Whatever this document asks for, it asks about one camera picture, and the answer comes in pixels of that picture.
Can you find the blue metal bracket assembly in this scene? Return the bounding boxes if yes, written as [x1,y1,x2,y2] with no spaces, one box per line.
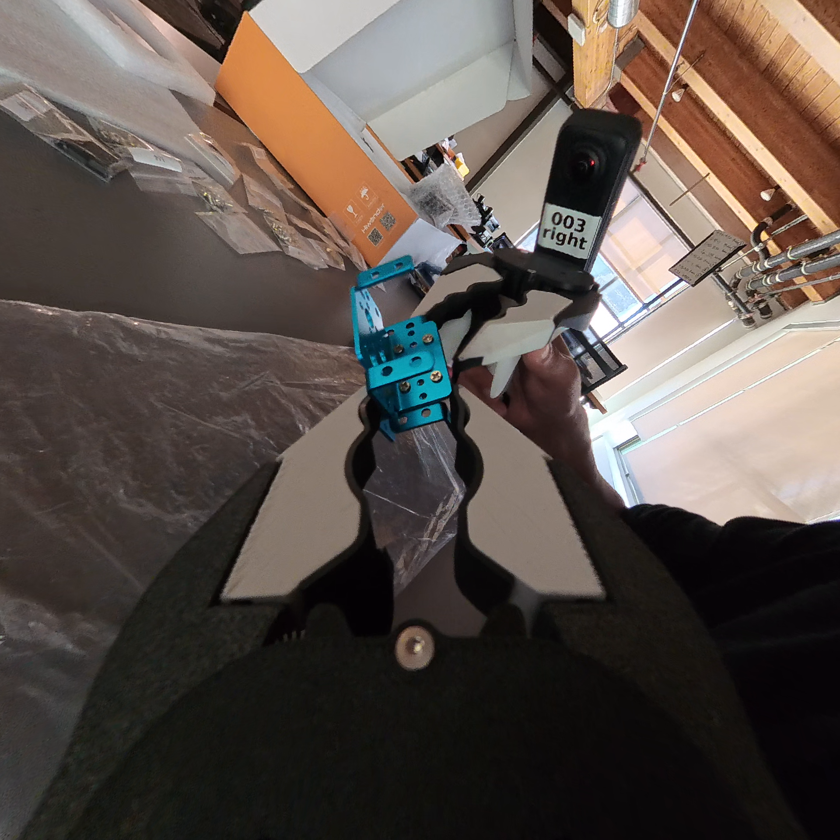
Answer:
[351,256,458,442]

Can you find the person's right hand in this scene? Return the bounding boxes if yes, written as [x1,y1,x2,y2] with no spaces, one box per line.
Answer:
[459,336,599,490]

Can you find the bubble wrap bag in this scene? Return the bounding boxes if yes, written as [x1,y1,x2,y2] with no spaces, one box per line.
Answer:
[408,163,481,229]

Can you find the hanging paper sign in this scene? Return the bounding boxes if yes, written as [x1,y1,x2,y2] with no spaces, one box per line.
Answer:
[669,230,748,287]

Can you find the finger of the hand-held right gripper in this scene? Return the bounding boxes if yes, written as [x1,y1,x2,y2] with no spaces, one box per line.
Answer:
[458,294,580,400]
[416,262,511,360]

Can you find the clear plastic bag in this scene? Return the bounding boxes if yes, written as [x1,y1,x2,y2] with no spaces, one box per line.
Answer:
[0,298,468,840]

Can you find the pile of small parts bags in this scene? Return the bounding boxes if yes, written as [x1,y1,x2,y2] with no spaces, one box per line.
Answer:
[0,85,368,273]

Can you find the metal ceiling pipes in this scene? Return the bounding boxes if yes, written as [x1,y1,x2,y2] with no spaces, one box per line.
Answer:
[725,226,840,329]

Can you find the large paned window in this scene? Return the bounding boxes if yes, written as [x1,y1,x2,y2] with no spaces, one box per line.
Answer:
[515,171,697,342]

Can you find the white cardboard box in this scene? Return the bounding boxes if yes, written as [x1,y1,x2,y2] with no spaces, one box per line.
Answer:
[377,220,463,271]

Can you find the dark grey desk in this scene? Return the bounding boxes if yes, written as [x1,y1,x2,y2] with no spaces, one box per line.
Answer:
[0,92,454,349]

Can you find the white foam sheet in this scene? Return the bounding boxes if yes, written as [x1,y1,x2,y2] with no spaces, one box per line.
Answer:
[0,0,217,109]

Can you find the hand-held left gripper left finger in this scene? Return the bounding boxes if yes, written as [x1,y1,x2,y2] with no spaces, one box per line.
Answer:
[218,386,378,603]

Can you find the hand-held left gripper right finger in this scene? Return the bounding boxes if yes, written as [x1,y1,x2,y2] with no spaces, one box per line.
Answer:
[451,386,607,605]

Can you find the orange cardboard box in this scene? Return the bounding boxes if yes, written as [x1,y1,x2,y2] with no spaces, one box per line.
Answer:
[215,0,536,269]

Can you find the wooden post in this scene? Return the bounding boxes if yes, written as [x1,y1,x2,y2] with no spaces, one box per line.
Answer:
[570,0,634,109]

